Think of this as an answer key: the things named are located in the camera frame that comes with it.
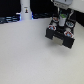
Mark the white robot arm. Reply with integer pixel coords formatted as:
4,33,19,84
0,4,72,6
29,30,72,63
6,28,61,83
52,0,73,27

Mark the green white kcup pod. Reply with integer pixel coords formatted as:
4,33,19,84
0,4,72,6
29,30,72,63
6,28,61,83
59,14,66,26

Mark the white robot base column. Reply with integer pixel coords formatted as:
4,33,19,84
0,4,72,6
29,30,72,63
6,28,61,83
20,0,32,20

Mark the red kcup front left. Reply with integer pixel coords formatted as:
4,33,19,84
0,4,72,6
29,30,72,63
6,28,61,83
48,25,56,31

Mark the blue white kcup in drawer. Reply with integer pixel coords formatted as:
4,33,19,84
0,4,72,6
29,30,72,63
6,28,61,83
66,21,74,28

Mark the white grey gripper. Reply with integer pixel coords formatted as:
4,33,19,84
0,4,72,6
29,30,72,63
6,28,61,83
50,4,75,28

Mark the red kcup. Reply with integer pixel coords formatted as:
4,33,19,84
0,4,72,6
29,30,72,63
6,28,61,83
64,31,72,37
48,25,56,31

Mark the red kcup front right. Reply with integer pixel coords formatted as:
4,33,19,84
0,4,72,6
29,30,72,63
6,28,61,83
64,31,72,37

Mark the black kcup holder drawer box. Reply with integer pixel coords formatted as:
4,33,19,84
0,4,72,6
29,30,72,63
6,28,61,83
44,15,78,50

